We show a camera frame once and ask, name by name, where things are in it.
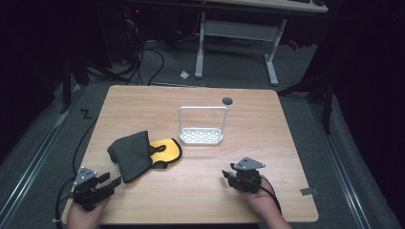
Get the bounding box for white-framed desk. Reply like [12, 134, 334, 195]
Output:
[194, 0, 329, 87]

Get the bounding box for black floor cables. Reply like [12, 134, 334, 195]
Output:
[125, 39, 166, 87]

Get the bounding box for grey and yellow towel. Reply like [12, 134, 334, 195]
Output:
[106, 130, 183, 184]

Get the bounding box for grey tape piece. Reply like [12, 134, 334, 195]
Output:
[300, 187, 320, 197]

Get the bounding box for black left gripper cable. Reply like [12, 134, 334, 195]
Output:
[54, 116, 99, 229]

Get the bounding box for white towel rack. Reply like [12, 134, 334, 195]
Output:
[178, 105, 229, 146]

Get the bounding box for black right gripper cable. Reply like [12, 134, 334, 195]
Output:
[259, 176, 284, 215]

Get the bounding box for person's left hand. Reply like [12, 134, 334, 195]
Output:
[66, 195, 113, 229]

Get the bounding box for person's right hand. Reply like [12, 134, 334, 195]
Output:
[237, 185, 282, 221]

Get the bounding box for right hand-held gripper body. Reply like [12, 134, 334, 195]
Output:
[227, 156, 266, 194]

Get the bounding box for black metal stand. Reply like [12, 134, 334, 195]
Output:
[276, 71, 336, 135]
[59, 52, 113, 115]

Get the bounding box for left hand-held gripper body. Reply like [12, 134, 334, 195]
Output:
[72, 166, 115, 212]

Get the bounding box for black computer tower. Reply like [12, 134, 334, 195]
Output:
[122, 5, 145, 65]

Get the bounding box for metal floor rail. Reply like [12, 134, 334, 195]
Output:
[0, 85, 82, 225]
[310, 101, 373, 229]

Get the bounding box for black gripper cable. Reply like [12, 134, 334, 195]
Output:
[259, 176, 284, 215]
[54, 116, 99, 229]

